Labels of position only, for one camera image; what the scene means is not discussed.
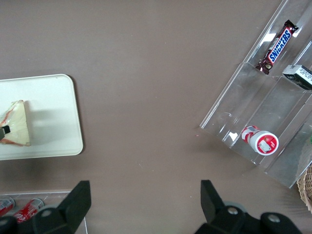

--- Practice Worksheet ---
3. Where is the red cola bottle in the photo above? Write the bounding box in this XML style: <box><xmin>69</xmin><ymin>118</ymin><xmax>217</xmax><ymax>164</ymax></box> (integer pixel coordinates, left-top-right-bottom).
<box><xmin>0</xmin><ymin>196</ymin><xmax>16</xmax><ymax>217</ymax></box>
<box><xmin>13</xmin><ymin>198</ymin><xmax>44</xmax><ymax>224</ymax></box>

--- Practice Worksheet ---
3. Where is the Snickers chocolate bar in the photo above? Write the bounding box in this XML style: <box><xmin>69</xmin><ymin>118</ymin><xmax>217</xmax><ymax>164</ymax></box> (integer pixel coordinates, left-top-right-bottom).
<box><xmin>255</xmin><ymin>19</ymin><xmax>300</xmax><ymax>75</ymax></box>

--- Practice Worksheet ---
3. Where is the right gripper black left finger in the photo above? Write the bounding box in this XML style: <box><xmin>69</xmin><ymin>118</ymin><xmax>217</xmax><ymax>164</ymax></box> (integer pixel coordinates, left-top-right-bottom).
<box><xmin>31</xmin><ymin>180</ymin><xmax>92</xmax><ymax>234</ymax></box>

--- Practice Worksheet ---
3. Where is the clear acrylic bottle rack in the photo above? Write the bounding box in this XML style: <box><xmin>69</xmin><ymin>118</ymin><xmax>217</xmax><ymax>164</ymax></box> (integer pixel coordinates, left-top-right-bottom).
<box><xmin>0</xmin><ymin>191</ymin><xmax>89</xmax><ymax>234</ymax></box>

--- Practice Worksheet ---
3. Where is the clear acrylic stepped shelf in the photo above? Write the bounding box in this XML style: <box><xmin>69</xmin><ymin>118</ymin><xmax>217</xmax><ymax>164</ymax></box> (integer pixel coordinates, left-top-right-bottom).
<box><xmin>199</xmin><ymin>0</ymin><xmax>312</xmax><ymax>189</ymax></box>

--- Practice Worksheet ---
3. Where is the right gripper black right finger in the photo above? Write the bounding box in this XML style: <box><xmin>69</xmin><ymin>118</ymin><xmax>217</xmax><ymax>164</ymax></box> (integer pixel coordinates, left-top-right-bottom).
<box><xmin>194</xmin><ymin>179</ymin><xmax>263</xmax><ymax>234</ymax></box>

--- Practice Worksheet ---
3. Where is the small light wicker basket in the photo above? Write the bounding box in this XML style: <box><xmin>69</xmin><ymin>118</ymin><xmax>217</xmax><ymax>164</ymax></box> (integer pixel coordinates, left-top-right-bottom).
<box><xmin>296</xmin><ymin>165</ymin><xmax>312</xmax><ymax>215</ymax></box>

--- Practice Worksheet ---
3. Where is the white red yogurt bottle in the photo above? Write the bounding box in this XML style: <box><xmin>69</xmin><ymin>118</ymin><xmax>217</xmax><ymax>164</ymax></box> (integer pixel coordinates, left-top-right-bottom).
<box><xmin>241</xmin><ymin>124</ymin><xmax>279</xmax><ymax>156</ymax></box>

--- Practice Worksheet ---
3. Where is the black white small box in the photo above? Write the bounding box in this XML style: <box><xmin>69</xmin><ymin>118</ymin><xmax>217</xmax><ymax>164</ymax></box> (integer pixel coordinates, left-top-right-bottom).
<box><xmin>282</xmin><ymin>64</ymin><xmax>312</xmax><ymax>92</ymax></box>

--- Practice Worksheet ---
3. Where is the triangular sandwich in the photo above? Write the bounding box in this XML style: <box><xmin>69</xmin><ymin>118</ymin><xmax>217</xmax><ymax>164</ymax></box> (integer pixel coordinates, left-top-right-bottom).
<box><xmin>0</xmin><ymin>99</ymin><xmax>32</xmax><ymax>147</ymax></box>

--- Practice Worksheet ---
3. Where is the beige plastic tray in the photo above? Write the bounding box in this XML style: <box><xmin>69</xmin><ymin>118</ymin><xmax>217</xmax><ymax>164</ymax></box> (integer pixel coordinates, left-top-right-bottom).
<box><xmin>0</xmin><ymin>74</ymin><xmax>84</xmax><ymax>161</ymax></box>

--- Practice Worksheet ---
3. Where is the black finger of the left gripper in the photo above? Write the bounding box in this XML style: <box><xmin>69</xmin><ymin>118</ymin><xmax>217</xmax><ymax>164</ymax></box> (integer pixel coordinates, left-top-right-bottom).
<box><xmin>0</xmin><ymin>125</ymin><xmax>11</xmax><ymax>142</ymax></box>

